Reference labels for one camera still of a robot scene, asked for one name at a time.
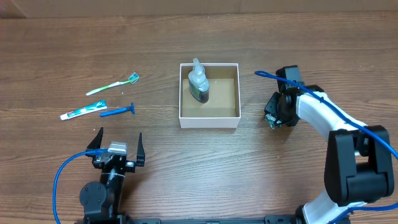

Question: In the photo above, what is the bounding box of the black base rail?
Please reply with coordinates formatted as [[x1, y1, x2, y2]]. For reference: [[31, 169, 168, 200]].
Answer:
[[94, 215, 305, 224]]

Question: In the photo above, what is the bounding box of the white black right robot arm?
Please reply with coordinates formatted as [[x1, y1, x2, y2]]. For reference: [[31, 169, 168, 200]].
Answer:
[[255, 65, 397, 224]]

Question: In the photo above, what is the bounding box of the white cardboard box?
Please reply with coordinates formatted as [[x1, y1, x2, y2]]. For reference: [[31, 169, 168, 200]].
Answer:
[[178, 63, 241, 129]]

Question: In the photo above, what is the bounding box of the green white soap packet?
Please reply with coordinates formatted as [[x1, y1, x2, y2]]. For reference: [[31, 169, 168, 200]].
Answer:
[[264, 114, 282, 129]]

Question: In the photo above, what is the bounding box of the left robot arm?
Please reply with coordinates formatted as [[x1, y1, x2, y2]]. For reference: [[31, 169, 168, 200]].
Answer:
[[80, 129, 146, 223]]

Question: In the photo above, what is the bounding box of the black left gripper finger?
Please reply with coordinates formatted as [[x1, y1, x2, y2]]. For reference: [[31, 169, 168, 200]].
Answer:
[[86, 127, 103, 150], [136, 133, 146, 167]]

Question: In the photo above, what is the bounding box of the green white toothbrush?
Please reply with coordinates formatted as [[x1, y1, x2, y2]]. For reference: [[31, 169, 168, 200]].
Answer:
[[86, 72, 139, 96]]

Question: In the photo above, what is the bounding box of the blue disposable razor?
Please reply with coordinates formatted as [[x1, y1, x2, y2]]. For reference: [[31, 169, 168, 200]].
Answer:
[[99, 103, 135, 117]]

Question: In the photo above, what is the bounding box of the teal white toothpaste tube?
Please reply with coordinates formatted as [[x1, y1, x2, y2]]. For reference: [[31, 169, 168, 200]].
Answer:
[[60, 100, 108, 121]]

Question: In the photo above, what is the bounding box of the clear soap pump bottle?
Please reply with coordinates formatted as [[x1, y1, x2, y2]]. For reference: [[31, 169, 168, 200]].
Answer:
[[188, 58, 210, 103]]

